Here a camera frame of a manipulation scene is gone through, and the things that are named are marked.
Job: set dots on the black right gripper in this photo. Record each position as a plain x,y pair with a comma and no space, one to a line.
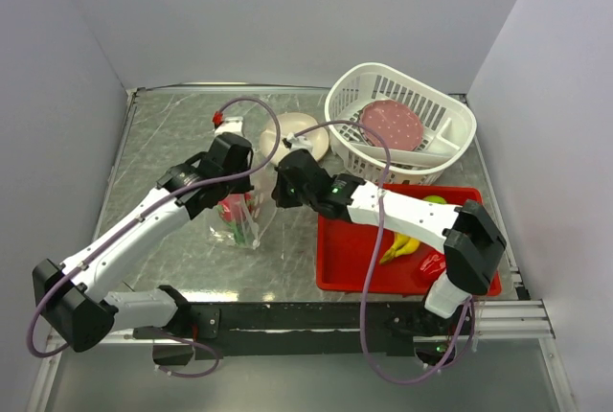
280,195

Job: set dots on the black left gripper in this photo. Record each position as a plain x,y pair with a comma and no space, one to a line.
243,185

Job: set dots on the pink dragon fruit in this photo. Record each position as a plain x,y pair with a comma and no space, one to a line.
235,211

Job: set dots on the clear dotted zip top bag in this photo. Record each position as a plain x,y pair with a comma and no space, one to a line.
263,213

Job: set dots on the yellow banana bunch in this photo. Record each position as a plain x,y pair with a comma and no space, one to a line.
402,246

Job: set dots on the red bell pepper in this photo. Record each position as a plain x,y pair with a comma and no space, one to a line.
431,268

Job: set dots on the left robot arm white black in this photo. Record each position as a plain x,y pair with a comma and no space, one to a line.
76,297

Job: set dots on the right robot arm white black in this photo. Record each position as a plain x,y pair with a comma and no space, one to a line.
468,237

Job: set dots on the beige divided plate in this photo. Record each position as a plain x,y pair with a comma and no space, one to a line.
293,122

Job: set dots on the red plastic tray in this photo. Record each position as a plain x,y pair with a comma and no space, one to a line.
348,254

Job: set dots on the pink dotted plate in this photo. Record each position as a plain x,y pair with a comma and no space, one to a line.
395,122

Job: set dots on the green apple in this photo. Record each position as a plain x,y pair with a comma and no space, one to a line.
435,199

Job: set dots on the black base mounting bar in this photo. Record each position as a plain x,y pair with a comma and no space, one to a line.
313,328

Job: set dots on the white plastic basket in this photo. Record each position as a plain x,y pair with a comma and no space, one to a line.
449,127

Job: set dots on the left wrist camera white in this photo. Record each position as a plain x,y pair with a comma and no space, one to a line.
223,124

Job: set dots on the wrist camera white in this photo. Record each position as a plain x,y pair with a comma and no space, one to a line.
223,124
293,142

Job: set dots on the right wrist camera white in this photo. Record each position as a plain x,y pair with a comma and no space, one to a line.
293,142

